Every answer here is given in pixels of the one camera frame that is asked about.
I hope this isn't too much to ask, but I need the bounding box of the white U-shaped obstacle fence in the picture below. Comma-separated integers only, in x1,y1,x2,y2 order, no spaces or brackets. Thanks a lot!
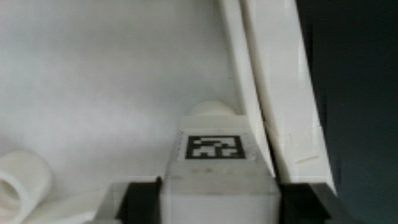
238,0,341,198

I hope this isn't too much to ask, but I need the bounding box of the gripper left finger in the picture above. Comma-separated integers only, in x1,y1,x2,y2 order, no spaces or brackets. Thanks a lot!
115,178,161,224

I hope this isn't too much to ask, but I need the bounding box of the white table leg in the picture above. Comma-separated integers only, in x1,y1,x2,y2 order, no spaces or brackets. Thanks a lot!
160,101,280,224

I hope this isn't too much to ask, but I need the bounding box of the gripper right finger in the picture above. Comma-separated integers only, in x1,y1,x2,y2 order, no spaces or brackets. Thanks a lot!
279,183,355,224

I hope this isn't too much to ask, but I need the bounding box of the white square tabletop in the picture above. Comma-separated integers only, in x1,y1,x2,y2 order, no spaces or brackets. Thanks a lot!
0,0,277,224

